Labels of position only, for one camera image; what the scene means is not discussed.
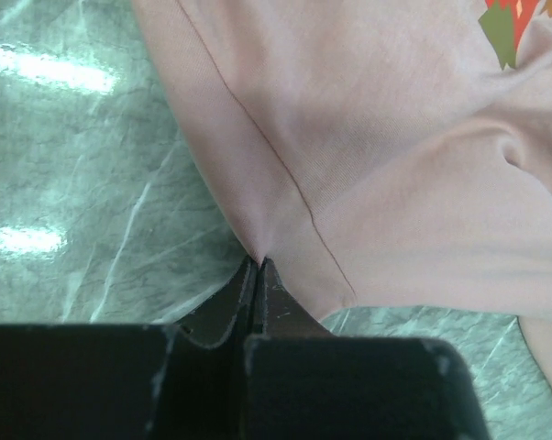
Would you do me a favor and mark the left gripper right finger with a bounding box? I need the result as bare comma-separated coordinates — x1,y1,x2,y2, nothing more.
252,258,333,338

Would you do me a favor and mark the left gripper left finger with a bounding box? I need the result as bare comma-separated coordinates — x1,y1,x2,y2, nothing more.
179,257,258,349

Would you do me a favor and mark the dusty pink printed t-shirt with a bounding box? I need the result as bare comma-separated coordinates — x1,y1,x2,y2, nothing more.
133,1,552,388

